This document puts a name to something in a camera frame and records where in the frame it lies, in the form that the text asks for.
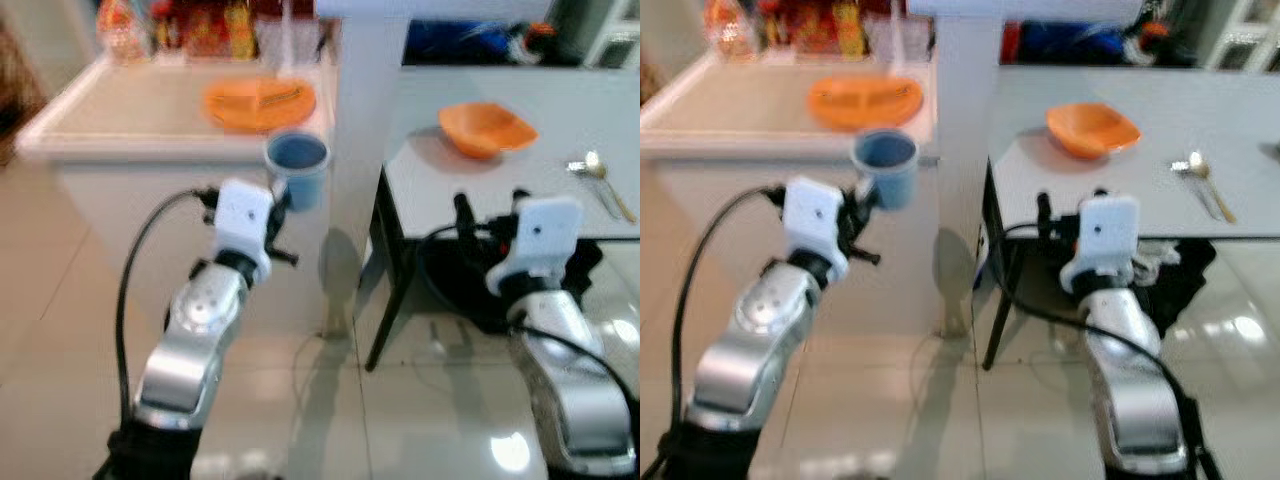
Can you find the blue plastic cup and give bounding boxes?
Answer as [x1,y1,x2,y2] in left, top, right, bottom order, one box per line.
[263,129,332,214]
[851,127,921,212]

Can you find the orange plastic bowl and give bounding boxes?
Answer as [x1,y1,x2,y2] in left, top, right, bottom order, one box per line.
[437,101,540,162]
[1046,101,1143,161]

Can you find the black cloth bundle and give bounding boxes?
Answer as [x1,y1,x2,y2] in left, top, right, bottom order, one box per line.
[418,236,607,337]
[1128,238,1220,337]

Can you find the silver metal fork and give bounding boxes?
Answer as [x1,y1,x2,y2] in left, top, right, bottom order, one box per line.
[566,159,623,222]
[1171,159,1225,222]

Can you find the gold metal spoon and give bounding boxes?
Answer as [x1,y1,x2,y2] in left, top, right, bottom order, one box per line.
[584,150,638,224]
[1188,150,1238,225]

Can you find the orange divided plate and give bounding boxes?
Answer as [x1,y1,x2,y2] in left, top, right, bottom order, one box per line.
[202,76,319,135]
[807,75,926,133]

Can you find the grey table with black legs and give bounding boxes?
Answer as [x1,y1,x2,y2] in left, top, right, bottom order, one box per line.
[981,64,1280,373]
[364,64,641,374]

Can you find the white pillar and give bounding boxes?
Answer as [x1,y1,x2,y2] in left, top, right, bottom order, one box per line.
[314,0,555,343]
[907,0,1147,343]

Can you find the white counter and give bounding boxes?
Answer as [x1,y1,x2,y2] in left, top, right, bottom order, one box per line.
[14,50,341,338]
[640,50,943,338]

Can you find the white snack packages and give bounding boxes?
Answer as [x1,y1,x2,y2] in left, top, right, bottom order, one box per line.
[254,14,338,67]
[868,14,937,63]

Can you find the blue fabric object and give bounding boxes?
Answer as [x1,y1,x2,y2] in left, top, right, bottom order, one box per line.
[1003,18,1177,68]
[404,18,556,68]

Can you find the red and yellow snack packages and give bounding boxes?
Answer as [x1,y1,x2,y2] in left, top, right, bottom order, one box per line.
[757,0,871,58]
[150,0,258,60]

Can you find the white cabinet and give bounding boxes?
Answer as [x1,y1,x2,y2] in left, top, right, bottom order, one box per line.
[578,0,641,70]
[1203,0,1280,72]

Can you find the clear bag of orange snacks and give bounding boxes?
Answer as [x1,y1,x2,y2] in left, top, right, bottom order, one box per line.
[95,0,153,63]
[702,0,758,61]

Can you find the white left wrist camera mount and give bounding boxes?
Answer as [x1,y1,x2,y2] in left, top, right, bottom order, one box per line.
[782,176,849,283]
[212,179,277,283]

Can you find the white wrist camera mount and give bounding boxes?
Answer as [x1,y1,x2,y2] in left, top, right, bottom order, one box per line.
[1060,194,1143,295]
[486,196,587,297]
[212,179,277,283]
[782,176,849,283]

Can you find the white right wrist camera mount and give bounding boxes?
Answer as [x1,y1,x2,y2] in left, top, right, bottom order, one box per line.
[486,196,587,297]
[1060,194,1143,295]

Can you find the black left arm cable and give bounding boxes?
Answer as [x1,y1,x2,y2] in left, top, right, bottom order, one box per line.
[112,187,220,433]
[642,185,791,480]

